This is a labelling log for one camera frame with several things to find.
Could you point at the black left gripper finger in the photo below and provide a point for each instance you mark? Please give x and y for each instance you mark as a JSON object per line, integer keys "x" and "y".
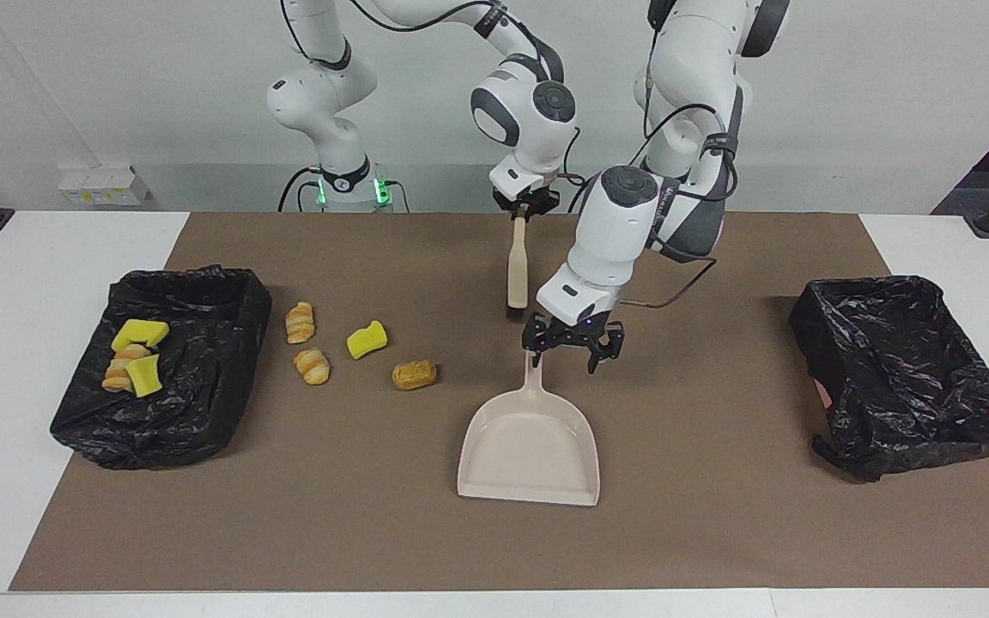
{"x": 604, "y": 356}
{"x": 536, "y": 356}

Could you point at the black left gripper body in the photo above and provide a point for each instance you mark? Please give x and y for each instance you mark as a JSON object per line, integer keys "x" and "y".
{"x": 572, "y": 333}

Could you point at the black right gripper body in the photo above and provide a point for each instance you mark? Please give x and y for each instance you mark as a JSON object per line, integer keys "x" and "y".
{"x": 529, "y": 203}

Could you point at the beige brush black bristles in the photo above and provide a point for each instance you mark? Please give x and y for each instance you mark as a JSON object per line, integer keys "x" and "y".
{"x": 518, "y": 266}

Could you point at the beige plastic dustpan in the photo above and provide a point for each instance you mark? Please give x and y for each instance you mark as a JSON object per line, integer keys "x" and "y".
{"x": 529, "y": 455}

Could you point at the brown toy pastry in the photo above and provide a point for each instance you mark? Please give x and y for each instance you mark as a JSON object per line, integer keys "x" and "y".
{"x": 415, "y": 375}

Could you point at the wavy yellow sponge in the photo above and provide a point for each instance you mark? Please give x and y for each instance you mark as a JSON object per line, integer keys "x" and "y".
{"x": 367, "y": 341}

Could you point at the striped toy croissant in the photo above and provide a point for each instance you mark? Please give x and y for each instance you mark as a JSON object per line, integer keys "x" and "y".
{"x": 300, "y": 323}
{"x": 312, "y": 366}

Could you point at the small yellow sponge piece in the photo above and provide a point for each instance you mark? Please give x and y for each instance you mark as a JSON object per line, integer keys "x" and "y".
{"x": 145, "y": 378}

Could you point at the large yellow sponge piece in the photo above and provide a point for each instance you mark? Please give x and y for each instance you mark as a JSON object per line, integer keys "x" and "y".
{"x": 138, "y": 333}

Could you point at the pale crumbly toy bread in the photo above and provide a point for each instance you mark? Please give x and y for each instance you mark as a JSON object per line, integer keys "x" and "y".
{"x": 117, "y": 373}

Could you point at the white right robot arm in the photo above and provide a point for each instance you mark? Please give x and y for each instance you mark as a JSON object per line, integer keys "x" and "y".
{"x": 529, "y": 112}

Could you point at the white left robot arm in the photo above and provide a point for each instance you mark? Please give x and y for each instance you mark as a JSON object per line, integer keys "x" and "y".
{"x": 615, "y": 232}

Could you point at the black bag lined pink bin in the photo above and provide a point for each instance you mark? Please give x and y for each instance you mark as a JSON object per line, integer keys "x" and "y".
{"x": 898, "y": 378}

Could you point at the brown table mat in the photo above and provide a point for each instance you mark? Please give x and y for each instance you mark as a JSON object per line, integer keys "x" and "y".
{"x": 494, "y": 549}

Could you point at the white wall socket box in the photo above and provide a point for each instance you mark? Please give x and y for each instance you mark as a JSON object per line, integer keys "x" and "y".
{"x": 104, "y": 187}

